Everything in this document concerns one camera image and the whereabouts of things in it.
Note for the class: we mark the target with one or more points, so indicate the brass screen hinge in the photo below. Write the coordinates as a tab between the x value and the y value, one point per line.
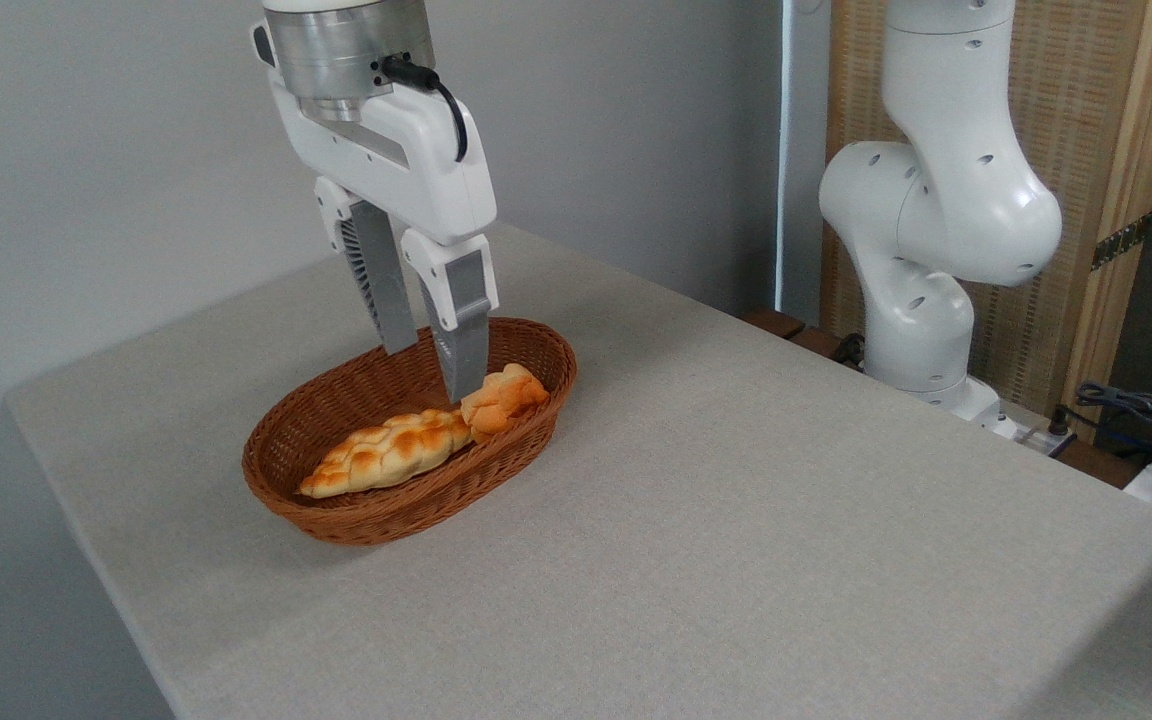
1121	242

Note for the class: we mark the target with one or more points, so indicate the round knotted bread roll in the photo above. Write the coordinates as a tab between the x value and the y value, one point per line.
504	400

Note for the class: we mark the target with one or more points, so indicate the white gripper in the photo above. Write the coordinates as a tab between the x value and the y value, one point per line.
416	160

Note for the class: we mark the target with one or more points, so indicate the brown wicker oval basket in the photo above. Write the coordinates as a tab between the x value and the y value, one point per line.
336	430

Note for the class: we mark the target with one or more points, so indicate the woven bamboo folding screen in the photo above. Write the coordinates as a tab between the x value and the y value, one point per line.
1086	120

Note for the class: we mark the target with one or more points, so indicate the long braided bread loaf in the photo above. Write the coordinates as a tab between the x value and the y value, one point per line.
386	455

